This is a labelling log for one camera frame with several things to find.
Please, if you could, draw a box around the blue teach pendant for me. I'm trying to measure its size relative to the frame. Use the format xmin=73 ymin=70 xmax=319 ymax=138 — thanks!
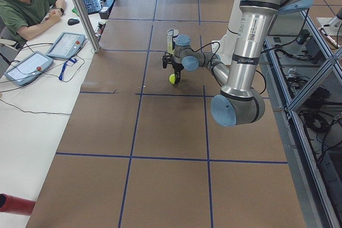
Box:
xmin=46 ymin=32 xmax=86 ymax=60
xmin=4 ymin=51 xmax=53 ymax=86

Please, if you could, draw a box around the aluminium frame post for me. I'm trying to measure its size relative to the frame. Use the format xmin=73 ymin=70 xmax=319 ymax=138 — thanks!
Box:
xmin=72 ymin=0 xmax=100 ymax=53

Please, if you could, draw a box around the yellow tennis ball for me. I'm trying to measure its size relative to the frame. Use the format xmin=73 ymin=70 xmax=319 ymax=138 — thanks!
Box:
xmin=169 ymin=74 xmax=176 ymax=84

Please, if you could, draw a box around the red fire extinguisher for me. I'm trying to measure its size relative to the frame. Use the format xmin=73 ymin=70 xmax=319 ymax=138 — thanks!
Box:
xmin=1 ymin=194 xmax=36 ymax=216

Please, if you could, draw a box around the clear tennis ball can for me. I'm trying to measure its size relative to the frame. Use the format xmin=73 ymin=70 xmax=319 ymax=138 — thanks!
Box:
xmin=167 ymin=28 xmax=179 ymax=54

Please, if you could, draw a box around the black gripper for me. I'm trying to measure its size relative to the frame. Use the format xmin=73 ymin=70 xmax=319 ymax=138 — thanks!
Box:
xmin=172 ymin=62 xmax=183 ymax=84

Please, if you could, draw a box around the black keyboard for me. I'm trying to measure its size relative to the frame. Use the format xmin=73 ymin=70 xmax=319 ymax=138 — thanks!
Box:
xmin=82 ymin=0 xmax=102 ymax=14

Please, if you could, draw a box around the white camera stand pillar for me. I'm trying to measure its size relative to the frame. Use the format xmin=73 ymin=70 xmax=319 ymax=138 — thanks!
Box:
xmin=212 ymin=0 xmax=242 ymax=65

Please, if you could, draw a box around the near blue teach pendant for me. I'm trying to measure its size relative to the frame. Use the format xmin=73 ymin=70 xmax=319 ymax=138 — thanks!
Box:
xmin=4 ymin=51 xmax=53 ymax=86

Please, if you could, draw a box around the person in green shirt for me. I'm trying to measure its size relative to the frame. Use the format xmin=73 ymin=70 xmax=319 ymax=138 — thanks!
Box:
xmin=1 ymin=0 xmax=66 ymax=47

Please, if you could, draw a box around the black computer mouse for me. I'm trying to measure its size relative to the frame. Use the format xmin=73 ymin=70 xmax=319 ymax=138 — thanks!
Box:
xmin=67 ymin=18 xmax=80 ymax=26

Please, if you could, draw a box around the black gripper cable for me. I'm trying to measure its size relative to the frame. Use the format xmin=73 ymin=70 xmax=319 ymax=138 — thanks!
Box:
xmin=193 ymin=41 xmax=268 ymax=95

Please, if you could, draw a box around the far blue teach pendant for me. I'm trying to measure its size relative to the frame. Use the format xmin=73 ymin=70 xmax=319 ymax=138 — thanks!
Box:
xmin=46 ymin=32 xmax=86 ymax=60

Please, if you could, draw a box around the blue lanyard badge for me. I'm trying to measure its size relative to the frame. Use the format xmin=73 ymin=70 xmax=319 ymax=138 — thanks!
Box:
xmin=58 ymin=58 xmax=77 ymax=81

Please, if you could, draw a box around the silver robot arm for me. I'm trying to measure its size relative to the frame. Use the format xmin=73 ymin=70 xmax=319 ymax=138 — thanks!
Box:
xmin=162 ymin=0 xmax=314 ymax=127

